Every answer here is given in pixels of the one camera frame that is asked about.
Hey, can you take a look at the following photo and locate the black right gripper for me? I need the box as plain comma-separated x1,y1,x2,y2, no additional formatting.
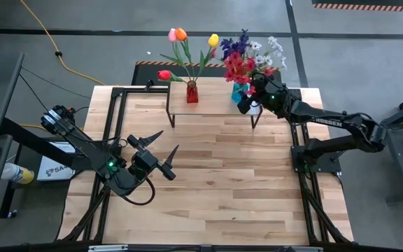
236,73,292,116

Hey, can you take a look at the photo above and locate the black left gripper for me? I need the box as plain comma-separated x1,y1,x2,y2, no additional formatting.
127,129,181,182

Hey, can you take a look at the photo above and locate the teal glass vase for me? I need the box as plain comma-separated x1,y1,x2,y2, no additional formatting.
231,83,250,105

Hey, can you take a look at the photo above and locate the red artificial flower spray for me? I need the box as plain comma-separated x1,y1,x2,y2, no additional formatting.
210,48,276,97

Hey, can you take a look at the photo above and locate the purple artificial flower bunch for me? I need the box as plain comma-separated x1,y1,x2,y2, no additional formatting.
219,28,252,61

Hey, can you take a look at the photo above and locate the white artificial flower bunch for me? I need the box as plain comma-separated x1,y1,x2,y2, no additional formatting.
248,35,288,71

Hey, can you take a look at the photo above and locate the red glass vase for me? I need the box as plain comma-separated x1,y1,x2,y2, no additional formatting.
186,80,200,104

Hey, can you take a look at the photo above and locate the red artificial tulip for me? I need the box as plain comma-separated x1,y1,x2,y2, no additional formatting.
157,69,192,85

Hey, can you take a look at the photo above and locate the orange artificial tulip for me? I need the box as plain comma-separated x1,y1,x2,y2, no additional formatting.
174,27,194,83

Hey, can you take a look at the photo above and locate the pink artificial tulip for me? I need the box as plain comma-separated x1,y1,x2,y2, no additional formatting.
159,27,192,83

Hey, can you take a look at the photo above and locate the black hazard-striped floor mat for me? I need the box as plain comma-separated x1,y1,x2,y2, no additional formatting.
131,61,283,88

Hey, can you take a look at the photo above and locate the white cardboard box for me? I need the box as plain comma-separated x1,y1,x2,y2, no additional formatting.
36,141,80,182

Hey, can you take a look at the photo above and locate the yellow spray bottle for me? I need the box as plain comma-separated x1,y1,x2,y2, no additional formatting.
1,162,35,186

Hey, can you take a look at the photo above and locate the orange black hazard tape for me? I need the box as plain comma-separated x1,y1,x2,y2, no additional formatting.
312,3,403,13

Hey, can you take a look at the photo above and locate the wooden shelf black metal frame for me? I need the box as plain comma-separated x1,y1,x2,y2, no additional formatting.
165,73,264,129

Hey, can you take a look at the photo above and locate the black floor cable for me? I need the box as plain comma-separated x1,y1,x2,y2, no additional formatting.
18,66,91,112

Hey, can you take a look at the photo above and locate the yellow cable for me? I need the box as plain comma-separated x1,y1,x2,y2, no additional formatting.
19,0,106,132

